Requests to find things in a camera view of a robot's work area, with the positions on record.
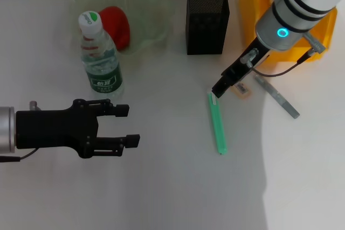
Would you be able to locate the clear bottle with green label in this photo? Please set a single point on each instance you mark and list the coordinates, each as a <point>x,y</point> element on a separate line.
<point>102,73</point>

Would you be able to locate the yellow plastic storage bin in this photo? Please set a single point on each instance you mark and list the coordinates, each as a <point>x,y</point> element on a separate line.
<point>248,25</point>

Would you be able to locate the pale green ruffled fruit bowl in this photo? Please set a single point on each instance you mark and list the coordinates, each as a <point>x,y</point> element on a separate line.
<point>148,12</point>

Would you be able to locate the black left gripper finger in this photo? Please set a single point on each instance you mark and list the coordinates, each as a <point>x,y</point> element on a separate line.
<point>121,110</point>
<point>132,141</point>

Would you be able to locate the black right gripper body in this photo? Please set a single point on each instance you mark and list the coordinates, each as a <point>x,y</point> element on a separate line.
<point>237,72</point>

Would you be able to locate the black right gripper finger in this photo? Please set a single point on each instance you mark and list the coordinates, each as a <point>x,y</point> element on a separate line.
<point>221,87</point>

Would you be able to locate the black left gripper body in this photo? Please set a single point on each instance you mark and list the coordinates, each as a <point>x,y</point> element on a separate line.
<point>54,129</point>

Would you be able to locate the black mesh pen holder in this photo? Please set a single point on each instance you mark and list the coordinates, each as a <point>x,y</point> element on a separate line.
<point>206,30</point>

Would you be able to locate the silver marker pen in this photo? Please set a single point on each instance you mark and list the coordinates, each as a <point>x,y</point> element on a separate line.
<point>280,100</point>

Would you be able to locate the silver left gripper knob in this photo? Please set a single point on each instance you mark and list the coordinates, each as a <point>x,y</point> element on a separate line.
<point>33,105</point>

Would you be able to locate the green retractable pen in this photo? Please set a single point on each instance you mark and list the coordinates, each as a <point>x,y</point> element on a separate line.
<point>218,127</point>

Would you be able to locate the red-orange fruit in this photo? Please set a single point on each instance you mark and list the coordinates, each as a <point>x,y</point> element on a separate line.
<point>118,28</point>

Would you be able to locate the beige eraser with barcode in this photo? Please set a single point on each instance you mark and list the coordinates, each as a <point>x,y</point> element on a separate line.
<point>242,90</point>

